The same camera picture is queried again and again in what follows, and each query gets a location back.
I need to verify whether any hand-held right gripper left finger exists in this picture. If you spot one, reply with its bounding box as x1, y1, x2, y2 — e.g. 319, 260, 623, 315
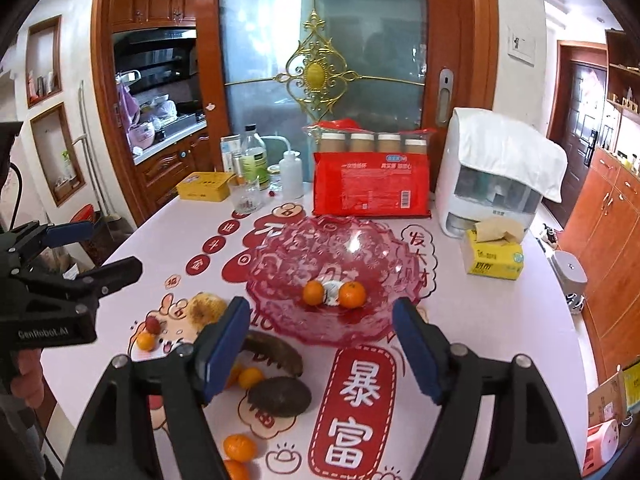
60, 296, 251, 480

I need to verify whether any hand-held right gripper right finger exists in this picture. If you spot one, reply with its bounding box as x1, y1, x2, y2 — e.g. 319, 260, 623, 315
391, 297, 583, 480

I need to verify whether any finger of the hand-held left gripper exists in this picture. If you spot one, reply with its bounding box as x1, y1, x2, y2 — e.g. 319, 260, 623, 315
5, 220, 96, 271
20, 256, 143, 311

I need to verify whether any spotted yellow pear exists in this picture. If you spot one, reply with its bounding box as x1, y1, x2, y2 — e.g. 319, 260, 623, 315
186, 292, 230, 324

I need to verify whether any overripe dark banana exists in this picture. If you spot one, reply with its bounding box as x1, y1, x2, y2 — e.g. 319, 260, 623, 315
242, 330, 305, 377

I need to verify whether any dark avocado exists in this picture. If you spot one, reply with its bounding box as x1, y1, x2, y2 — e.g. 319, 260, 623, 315
247, 377, 313, 417

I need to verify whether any pink transparent plastic fruit plate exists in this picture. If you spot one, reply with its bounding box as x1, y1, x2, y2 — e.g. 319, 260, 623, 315
245, 215, 432, 347

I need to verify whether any person's left hand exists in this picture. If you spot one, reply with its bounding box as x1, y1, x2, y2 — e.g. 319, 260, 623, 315
14, 349, 45, 407

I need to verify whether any wooden kitchen base cabinet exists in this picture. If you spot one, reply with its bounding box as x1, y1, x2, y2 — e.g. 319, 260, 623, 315
132, 127, 213, 213

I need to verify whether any pink rice cooker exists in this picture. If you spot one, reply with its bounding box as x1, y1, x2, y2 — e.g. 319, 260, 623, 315
128, 122, 156, 152

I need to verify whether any yellow tissue box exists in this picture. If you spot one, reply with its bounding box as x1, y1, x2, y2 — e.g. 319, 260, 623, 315
460, 220, 525, 281

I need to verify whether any yellow cardboard box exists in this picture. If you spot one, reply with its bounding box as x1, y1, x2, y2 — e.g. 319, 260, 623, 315
176, 172, 236, 202

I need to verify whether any pink plastic bag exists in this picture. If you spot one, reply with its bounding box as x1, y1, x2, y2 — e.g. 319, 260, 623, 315
116, 82, 141, 128

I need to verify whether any clear drinking glass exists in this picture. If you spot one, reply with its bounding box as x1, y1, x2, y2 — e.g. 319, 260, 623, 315
228, 179, 264, 214

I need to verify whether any white plastic bag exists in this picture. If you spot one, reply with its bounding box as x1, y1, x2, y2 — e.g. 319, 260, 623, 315
142, 96, 179, 130

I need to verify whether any white blue carton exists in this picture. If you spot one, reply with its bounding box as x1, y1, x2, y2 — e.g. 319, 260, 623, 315
220, 135, 246, 176

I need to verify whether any white water dispenser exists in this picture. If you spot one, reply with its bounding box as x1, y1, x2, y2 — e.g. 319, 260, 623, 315
435, 107, 568, 239

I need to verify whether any red paper cup package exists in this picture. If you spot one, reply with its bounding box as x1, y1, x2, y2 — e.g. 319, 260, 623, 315
304, 119, 436, 219

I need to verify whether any white round appliance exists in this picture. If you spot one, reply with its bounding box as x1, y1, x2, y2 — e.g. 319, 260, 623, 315
549, 251, 589, 297

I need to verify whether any glass bottle with green label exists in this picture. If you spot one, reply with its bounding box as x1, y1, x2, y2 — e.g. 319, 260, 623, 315
240, 124, 271, 192

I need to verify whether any white squeeze bottle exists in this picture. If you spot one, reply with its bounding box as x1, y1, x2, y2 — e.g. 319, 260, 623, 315
260, 135, 304, 199

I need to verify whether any range hood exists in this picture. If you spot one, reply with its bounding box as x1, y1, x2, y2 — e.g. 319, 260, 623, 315
113, 29, 198, 83

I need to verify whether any pink plastic stool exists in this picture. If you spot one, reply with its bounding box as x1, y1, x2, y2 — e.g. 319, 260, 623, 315
586, 419, 622, 465

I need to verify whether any wooden sideboard cabinet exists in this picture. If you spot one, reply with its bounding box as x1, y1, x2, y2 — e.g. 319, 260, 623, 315
556, 152, 640, 386

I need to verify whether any white cloth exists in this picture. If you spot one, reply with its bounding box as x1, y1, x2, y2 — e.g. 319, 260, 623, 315
457, 108, 568, 204

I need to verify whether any dark wooden entrance door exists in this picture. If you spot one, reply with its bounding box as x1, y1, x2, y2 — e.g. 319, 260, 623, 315
547, 41, 609, 163

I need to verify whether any frosted glass door gold ornament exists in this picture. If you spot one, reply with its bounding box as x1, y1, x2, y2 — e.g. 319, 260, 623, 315
195, 0, 501, 181

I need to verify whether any wooden display shelf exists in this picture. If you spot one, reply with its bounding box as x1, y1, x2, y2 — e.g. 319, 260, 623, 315
602, 29, 640, 171

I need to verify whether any large wall niche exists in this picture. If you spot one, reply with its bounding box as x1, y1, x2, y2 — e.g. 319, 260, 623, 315
29, 102, 87, 207

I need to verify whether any small wall niche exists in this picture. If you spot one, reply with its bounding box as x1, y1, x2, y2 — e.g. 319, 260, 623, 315
25, 15, 64, 109

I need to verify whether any silver door handle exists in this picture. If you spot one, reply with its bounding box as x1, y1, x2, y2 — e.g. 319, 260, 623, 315
436, 68, 454, 127

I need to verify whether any white wall switch panel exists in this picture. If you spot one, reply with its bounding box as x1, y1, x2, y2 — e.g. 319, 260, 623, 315
507, 24, 537, 64

